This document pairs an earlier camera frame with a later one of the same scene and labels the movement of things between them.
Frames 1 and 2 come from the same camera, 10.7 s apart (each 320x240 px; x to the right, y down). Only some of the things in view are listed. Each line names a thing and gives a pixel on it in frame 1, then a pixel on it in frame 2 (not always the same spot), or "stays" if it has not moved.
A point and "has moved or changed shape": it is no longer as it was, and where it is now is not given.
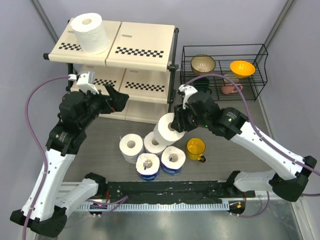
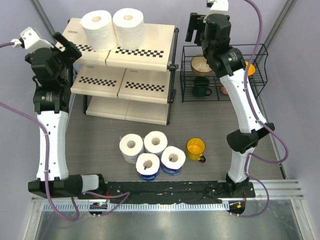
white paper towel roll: [90, 30] has moved or changed shape
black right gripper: [180, 123] -> [193, 25]
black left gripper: [118, 104] -> [72, 54]
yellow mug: [195, 148] stays
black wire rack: [231, 72] stays
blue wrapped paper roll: [173, 159] stays
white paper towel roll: [131, 146] stays
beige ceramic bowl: [202, 64] stays
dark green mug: [202, 84] stays
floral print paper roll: [150, 144] stays
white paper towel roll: [164, 135] -> [129, 28]
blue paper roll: [147, 165] stays
